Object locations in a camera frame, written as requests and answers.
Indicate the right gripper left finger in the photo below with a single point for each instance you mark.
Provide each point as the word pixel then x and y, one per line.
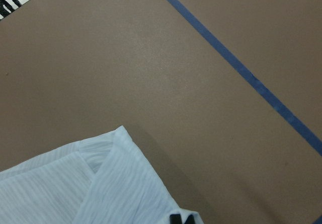
pixel 175 219

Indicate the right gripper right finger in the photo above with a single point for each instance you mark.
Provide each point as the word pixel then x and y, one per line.
pixel 190 220

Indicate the light blue button-up shirt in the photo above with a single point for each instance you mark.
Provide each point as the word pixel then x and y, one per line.
pixel 103 179

